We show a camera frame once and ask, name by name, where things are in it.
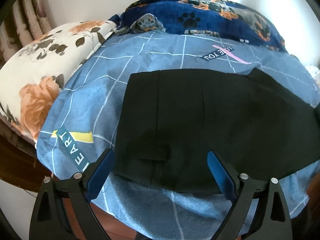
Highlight white floral pillow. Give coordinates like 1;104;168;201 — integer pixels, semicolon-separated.
0;21;118;144

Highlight beige patterned curtain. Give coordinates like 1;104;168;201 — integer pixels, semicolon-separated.
0;0;53;63

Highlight white patterned cloth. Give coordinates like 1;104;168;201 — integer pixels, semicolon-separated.
304;64;320;92

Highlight black pants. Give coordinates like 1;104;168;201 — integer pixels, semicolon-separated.
114;67;320;194

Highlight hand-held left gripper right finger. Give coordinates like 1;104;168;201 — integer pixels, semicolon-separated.
207;150;292;240

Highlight navy dog print blanket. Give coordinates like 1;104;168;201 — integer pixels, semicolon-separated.
109;0;288;53

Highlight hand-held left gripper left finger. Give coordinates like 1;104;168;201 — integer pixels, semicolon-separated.
29;149;115;240

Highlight blue grid bed sheet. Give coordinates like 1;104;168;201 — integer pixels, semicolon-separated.
35;29;320;238

